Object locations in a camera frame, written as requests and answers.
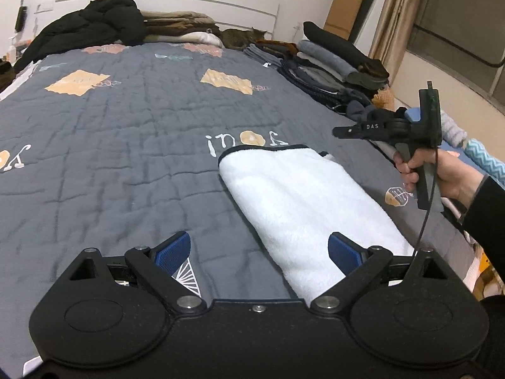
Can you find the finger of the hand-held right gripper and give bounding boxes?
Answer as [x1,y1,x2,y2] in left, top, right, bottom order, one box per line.
[332,120,395,143]

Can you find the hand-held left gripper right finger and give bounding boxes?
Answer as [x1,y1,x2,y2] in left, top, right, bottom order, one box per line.
[311,231,450,316]

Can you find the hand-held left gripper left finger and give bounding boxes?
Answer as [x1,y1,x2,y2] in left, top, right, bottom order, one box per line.
[67,230,208,316]

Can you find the white fleece blanket black trim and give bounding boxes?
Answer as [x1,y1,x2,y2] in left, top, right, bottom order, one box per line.
[218,144,415,304]

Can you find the person's right forearm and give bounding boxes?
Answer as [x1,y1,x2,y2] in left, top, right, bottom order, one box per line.
[460,176,505,285]

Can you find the row of folded clothes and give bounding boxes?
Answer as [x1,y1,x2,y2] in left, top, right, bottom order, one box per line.
[242,21,391,115]

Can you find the person's right hand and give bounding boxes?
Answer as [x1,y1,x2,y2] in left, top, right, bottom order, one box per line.
[393,148,484,211]

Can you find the pale grey fleece towel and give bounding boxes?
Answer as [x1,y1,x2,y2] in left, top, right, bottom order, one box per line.
[439,110,471,147]

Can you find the orange knit cushion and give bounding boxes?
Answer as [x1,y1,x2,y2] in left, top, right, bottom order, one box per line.
[373,87,396,110]

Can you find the teal zigzag towel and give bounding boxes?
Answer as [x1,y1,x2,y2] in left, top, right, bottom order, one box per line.
[463,138,505,188]

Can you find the beige curtain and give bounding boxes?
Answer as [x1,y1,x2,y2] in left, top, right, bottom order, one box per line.
[369,0,429,87]

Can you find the window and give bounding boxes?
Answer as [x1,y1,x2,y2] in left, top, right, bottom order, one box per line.
[406,0,505,115]

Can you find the black board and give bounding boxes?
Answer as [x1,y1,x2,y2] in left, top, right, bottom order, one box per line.
[349,0,383,42]

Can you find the brown cardboard roll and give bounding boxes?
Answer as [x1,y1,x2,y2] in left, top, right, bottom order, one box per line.
[324,0,375,42]

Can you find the grey quilted printed bedspread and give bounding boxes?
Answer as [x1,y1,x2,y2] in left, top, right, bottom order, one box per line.
[0,41,478,372]

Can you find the tabby cat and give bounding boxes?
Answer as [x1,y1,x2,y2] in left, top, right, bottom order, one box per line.
[219,27,267,51]

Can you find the cream rolled cloth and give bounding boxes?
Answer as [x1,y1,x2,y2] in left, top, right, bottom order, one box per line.
[144,32,222,47]

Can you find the white headboard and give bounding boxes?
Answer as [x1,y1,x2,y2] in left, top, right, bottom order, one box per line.
[33,0,281,42]

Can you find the folded beige brown blankets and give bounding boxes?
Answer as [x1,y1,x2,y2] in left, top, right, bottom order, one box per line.
[140,9,222,37]

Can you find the black puffer jacket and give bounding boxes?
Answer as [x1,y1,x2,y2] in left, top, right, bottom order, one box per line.
[14,0,146,74]

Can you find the dark brown fleece clothing pile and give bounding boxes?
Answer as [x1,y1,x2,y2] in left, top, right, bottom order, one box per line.
[0,60,14,89]

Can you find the black cable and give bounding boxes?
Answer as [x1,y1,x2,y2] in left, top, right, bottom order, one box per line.
[412,142,439,259]

